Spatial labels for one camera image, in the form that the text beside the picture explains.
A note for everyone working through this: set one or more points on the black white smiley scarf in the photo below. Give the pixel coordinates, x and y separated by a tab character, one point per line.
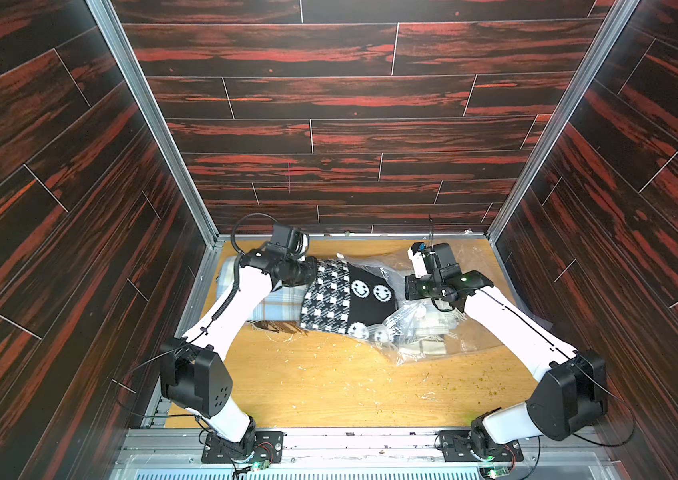
347	300

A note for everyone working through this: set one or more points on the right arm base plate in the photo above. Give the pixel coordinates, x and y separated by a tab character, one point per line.
465	446

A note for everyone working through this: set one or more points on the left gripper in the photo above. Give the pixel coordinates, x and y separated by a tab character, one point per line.
309	271

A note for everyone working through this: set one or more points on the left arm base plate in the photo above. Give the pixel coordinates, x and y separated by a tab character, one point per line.
261	446

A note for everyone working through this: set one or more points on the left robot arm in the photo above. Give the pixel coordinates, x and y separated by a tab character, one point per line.
192	371

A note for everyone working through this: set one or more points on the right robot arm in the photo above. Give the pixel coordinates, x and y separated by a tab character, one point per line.
571	384

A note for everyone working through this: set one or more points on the clear plastic vacuum bag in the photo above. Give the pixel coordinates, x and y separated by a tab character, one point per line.
469	337

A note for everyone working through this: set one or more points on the aluminium front rail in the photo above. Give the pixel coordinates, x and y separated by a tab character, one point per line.
360	453

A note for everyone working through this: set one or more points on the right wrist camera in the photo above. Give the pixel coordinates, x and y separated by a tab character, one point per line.
420	256

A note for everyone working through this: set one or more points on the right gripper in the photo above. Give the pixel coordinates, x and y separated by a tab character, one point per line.
421	288

